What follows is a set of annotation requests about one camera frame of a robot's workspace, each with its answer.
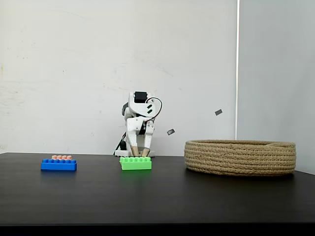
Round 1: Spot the green lego block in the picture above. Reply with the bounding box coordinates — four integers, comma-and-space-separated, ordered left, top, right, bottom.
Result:
119, 156, 153, 171

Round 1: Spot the pink lego block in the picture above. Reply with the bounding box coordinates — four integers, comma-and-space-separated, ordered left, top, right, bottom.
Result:
50, 154, 73, 161

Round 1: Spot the blue lego block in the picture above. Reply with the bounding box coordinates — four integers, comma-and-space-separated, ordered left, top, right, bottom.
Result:
40, 158, 78, 172

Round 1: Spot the red black gripper cable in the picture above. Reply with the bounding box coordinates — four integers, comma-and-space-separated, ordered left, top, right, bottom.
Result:
144, 97, 163, 123

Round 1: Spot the woven rope basket tray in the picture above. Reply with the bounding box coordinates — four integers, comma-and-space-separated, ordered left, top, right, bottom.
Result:
184, 139, 297, 177

